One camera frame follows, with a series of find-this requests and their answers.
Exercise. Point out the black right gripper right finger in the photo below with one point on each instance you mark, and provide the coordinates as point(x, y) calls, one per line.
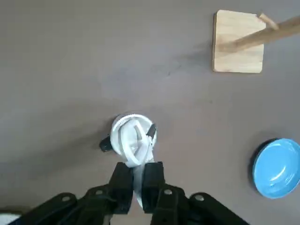
point(153, 185)

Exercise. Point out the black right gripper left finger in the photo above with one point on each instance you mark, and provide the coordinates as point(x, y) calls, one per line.
point(120, 185)

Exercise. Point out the white cup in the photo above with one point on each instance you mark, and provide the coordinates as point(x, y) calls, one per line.
point(116, 138)

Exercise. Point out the blue round plate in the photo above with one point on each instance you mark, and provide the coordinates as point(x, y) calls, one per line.
point(276, 168)

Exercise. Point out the wooden cup rack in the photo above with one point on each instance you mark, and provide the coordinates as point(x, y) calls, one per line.
point(236, 47)

